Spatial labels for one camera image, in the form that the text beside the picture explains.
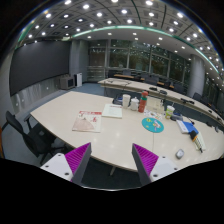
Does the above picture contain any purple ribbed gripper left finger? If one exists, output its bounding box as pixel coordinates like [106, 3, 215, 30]
[41, 143, 92, 185]

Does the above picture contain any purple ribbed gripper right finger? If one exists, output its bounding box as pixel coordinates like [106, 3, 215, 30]
[132, 143, 178, 186]

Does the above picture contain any black office chair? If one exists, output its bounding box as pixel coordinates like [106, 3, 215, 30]
[5, 111, 65, 164]

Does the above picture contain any round teal hand fan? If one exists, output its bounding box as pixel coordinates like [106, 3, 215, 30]
[142, 118, 164, 133]

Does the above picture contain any red and white magazine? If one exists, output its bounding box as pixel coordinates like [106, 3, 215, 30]
[72, 111, 102, 133]

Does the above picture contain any blue book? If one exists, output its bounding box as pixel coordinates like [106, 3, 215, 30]
[176, 120, 198, 134]

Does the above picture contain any green and white drink cup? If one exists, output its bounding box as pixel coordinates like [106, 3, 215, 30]
[165, 105, 175, 119]

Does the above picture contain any white jar with lid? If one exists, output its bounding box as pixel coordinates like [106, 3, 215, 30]
[130, 98, 139, 111]

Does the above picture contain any white paper booklet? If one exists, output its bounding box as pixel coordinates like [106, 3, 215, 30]
[102, 104, 122, 118]

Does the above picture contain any white paper cup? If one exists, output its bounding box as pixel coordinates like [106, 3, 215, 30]
[122, 94, 131, 108]

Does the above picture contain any long rear conference table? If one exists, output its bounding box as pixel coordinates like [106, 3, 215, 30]
[99, 78, 224, 127]

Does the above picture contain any grey box on floor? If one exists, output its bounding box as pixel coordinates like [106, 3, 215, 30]
[60, 77, 75, 90]

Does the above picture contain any white air purifier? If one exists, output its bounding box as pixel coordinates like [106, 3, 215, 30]
[74, 73, 82, 87]

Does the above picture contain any large dark wall screen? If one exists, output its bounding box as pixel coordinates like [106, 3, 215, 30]
[9, 41, 70, 95]

